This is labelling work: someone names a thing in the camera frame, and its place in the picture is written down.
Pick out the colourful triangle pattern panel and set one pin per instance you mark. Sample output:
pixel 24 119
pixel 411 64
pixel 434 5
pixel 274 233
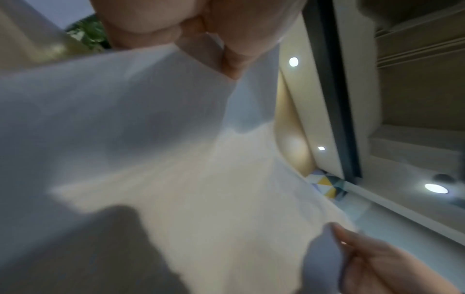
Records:
pixel 327 183

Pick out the person's left hand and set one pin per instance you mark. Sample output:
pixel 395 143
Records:
pixel 145 17

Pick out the beige curtain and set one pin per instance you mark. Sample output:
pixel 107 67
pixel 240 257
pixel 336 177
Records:
pixel 32 34

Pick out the dark ceiling beam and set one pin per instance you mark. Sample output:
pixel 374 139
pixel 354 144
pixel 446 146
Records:
pixel 328 86

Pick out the green plant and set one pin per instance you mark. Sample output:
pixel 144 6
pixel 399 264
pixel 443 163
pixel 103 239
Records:
pixel 90 34

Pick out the person's right hand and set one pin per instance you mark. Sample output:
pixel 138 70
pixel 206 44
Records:
pixel 392 267

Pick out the white cloth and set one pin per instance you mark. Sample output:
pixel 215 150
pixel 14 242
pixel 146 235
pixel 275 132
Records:
pixel 145 143

